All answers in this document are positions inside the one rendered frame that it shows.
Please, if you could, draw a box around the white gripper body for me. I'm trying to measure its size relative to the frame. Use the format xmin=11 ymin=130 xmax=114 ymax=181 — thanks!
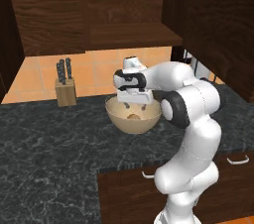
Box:
xmin=116 ymin=89 xmax=154 ymax=105

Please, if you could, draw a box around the tan bowl-shaped basket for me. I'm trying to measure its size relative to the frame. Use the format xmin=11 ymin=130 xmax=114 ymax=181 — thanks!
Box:
xmin=104 ymin=94 xmax=164 ymax=136

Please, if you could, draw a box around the dark wood tall cabinet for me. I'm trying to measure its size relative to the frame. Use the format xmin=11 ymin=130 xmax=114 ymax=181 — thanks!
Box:
xmin=0 ymin=0 xmax=26 ymax=104

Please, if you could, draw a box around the wooden knife block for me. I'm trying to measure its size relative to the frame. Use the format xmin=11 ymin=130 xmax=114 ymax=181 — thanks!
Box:
xmin=54 ymin=77 xmax=77 ymax=108

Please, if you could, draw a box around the black-handled knife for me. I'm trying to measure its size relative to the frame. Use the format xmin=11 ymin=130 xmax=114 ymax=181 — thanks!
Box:
xmin=59 ymin=58 xmax=66 ymax=84
xmin=56 ymin=61 xmax=63 ymax=85
xmin=64 ymin=56 xmax=73 ymax=81

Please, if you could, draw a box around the silver drawer handle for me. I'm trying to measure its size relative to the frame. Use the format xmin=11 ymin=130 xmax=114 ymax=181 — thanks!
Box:
xmin=141 ymin=170 xmax=157 ymax=179
xmin=226 ymin=155 xmax=251 ymax=166

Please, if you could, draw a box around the dark wood wall cabinet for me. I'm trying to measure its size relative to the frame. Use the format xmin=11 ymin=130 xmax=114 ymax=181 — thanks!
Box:
xmin=86 ymin=0 xmax=184 ymax=51

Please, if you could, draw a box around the dark wood wall cabinet door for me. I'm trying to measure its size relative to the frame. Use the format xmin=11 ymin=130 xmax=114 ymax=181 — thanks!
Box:
xmin=4 ymin=0 xmax=89 ymax=57
xmin=161 ymin=0 xmax=254 ymax=104

